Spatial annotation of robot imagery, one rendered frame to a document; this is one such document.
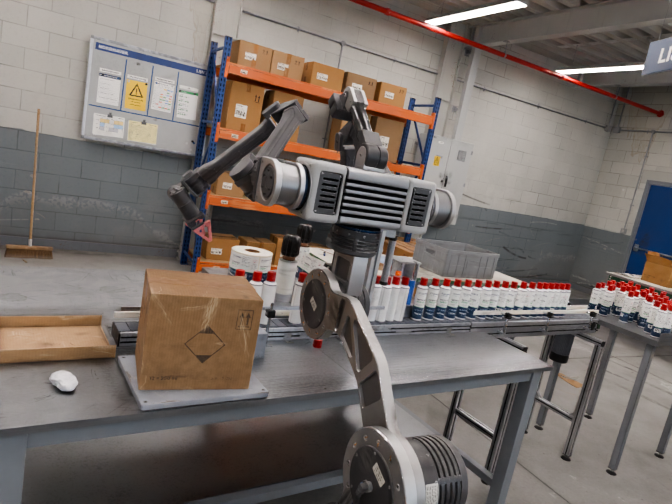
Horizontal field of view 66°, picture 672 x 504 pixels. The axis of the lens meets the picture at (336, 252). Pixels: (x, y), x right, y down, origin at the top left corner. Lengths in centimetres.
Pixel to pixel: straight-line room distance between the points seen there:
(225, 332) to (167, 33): 519
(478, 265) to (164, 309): 327
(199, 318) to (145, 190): 498
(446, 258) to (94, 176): 396
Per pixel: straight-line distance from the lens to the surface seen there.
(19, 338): 185
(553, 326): 324
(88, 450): 243
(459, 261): 419
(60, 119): 625
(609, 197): 1049
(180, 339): 146
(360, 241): 141
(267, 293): 195
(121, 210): 637
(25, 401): 151
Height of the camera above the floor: 154
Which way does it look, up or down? 10 degrees down
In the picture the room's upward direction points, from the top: 11 degrees clockwise
